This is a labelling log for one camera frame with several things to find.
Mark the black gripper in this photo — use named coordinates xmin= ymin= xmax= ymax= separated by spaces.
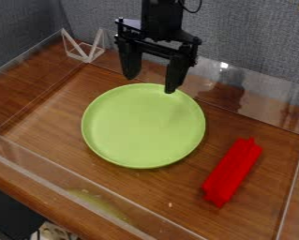
xmin=115 ymin=17 xmax=202 ymax=94

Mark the red ridged carrot block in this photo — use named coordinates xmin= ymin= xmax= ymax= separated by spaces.
xmin=202 ymin=138 xmax=262 ymax=207

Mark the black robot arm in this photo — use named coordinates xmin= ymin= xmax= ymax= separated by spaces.
xmin=115 ymin=0 xmax=202 ymax=94

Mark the green round plate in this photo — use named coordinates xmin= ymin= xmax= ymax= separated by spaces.
xmin=82 ymin=83 xmax=207 ymax=169

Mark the white power strip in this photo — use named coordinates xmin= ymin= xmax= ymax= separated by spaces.
xmin=30 ymin=221 xmax=81 ymax=240

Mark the clear acrylic corner bracket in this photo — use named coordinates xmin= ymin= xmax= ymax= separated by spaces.
xmin=61 ymin=29 xmax=106 ymax=64

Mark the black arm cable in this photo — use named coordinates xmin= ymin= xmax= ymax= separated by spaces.
xmin=179 ymin=0 xmax=203 ymax=14

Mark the clear acrylic enclosure wall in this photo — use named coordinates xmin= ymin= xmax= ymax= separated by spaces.
xmin=0 ymin=35 xmax=299 ymax=240

